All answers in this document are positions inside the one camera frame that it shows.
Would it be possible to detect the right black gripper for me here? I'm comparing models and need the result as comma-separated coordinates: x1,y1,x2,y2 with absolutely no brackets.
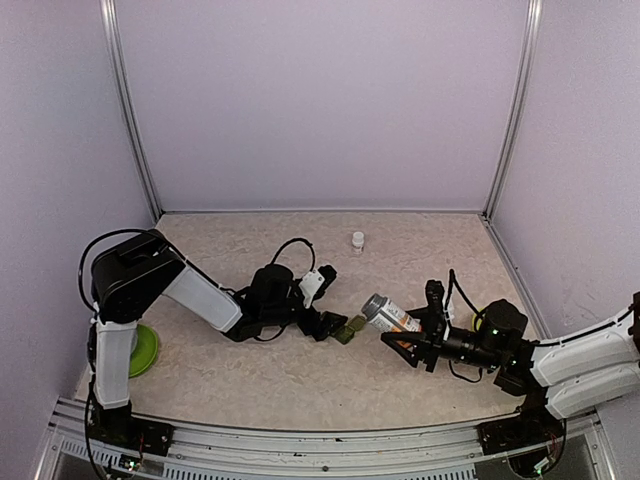
381,306,503,373

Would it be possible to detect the green weekly pill organizer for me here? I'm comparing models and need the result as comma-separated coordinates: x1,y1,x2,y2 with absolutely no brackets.
331,315,367,345

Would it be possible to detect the orange pill bottle grey cap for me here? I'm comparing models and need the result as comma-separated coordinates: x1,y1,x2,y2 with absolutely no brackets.
361,294,422,333

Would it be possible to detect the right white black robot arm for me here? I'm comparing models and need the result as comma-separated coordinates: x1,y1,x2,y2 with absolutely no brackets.
381,275,639,444

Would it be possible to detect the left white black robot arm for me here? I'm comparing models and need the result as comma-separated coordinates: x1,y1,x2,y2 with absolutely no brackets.
77,228,347,451

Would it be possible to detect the green bowl right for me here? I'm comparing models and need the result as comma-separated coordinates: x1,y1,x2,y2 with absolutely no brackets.
472,315,482,332

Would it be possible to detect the small white pill bottle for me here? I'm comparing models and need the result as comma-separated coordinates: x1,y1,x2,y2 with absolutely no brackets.
351,231,365,254

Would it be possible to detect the green plate left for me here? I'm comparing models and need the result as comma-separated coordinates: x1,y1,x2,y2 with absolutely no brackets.
129,324,159,378

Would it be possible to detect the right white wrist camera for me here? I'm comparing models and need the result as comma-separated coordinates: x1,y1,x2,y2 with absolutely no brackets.
425,279,452,329

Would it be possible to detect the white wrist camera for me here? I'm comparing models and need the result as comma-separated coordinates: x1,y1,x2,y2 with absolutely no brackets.
299,265,337,309
425,279,452,329

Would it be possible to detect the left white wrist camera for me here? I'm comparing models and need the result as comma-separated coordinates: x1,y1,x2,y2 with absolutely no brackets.
299,265,337,309

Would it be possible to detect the front aluminium rail base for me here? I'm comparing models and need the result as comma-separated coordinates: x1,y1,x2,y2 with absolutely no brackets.
33,398,617,479

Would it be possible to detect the right aluminium frame post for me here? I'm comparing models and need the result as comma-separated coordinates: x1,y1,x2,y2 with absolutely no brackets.
483,0,544,223

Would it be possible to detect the aluminium frame post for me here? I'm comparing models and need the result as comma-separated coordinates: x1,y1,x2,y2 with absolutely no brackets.
100,0,164,222
483,0,544,223

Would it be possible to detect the left aluminium frame post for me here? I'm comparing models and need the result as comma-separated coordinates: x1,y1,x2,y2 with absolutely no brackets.
100,0,164,222

